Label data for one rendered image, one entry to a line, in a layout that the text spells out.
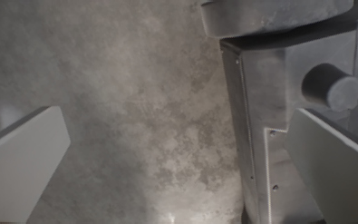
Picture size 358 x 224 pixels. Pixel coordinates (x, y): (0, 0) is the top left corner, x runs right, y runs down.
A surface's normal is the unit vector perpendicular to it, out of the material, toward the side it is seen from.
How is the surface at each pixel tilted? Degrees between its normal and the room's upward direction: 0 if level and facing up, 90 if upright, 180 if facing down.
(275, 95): 45
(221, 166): 0
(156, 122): 0
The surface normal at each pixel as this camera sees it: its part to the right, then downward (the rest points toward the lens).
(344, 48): 0.05, 0.43
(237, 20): -0.69, 0.50
